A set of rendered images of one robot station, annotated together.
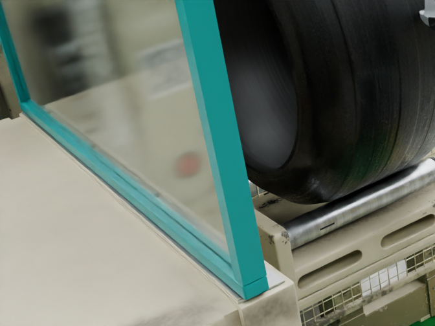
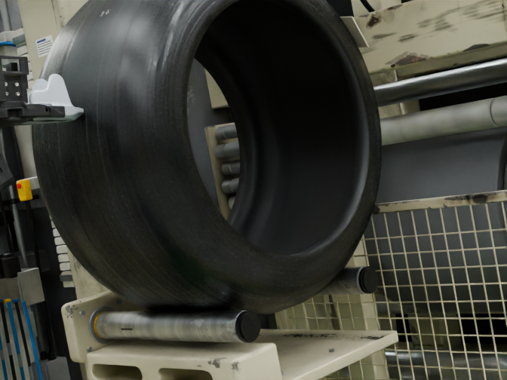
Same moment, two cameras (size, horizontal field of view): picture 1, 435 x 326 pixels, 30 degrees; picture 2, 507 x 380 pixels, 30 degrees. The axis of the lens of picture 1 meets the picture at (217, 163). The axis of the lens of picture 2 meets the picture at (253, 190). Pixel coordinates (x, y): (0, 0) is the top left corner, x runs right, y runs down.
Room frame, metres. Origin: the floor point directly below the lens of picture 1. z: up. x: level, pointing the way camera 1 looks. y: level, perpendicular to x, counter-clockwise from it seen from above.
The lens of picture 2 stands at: (0.84, -1.61, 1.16)
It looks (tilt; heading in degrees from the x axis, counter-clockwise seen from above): 3 degrees down; 68
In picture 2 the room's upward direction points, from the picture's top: 11 degrees counter-clockwise
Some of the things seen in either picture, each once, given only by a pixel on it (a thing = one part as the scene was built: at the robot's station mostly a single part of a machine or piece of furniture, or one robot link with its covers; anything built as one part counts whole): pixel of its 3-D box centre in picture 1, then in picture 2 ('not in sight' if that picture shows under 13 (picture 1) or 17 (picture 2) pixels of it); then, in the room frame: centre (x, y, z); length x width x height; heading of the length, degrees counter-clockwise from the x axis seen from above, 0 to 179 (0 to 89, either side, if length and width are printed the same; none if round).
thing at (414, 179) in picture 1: (357, 204); (170, 326); (1.21, -0.22, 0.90); 0.35 x 0.05 x 0.05; 114
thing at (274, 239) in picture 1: (226, 216); (163, 303); (1.27, 0.00, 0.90); 0.40 x 0.03 x 0.10; 24
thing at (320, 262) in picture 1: (360, 237); (176, 366); (1.21, -0.21, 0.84); 0.36 x 0.09 x 0.06; 114
